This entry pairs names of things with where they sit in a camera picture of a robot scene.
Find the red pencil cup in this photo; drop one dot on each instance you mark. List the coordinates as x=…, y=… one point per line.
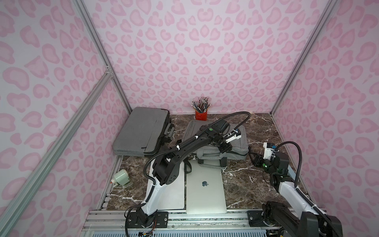
x=201, y=116

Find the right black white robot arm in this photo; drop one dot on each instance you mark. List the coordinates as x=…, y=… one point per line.
x=300, y=217

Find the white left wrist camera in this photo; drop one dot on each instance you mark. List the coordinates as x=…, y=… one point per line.
x=234, y=135

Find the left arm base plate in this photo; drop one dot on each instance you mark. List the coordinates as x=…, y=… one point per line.
x=139, y=220

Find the silver apple laptop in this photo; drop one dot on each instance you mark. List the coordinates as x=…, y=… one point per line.
x=204, y=189
x=173, y=197

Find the aluminium front rail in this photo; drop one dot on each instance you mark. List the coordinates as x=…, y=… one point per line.
x=233, y=223

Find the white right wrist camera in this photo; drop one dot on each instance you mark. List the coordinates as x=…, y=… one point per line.
x=268, y=150

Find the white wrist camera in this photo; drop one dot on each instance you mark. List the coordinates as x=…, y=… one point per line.
x=268, y=150
x=234, y=135

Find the grey laptop bag with strap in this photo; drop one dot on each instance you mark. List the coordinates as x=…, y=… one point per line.
x=234, y=150

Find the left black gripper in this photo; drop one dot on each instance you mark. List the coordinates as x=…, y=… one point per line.
x=223, y=145

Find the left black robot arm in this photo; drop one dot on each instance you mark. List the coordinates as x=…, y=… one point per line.
x=163, y=169

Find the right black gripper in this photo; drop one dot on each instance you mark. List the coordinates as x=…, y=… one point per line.
x=256, y=160

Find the grey laptop sleeve top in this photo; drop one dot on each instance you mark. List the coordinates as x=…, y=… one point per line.
x=144, y=133

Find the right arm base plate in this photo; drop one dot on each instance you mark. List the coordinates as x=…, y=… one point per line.
x=256, y=218

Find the bundle of pencils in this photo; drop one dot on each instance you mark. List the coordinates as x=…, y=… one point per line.
x=201, y=105

